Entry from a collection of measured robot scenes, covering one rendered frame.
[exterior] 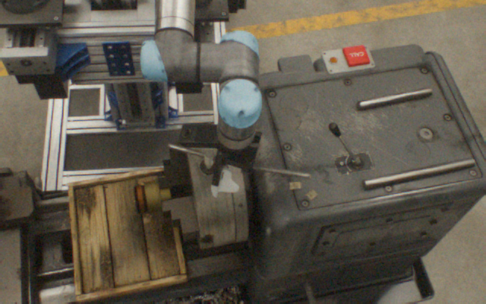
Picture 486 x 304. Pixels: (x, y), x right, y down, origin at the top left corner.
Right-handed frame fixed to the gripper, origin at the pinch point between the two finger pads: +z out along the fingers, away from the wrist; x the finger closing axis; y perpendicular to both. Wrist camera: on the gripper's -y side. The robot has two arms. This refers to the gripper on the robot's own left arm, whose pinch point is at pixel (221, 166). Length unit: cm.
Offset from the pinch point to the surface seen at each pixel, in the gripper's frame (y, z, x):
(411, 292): 70, 73, 2
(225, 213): 3.6, 11.3, -7.1
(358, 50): 26, 7, 46
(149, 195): -16.7, 18.4, -6.0
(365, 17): 45, 147, 170
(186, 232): -4.6, 17.2, -13.0
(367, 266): 49, 51, 0
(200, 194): -3.2, 8.1, -5.4
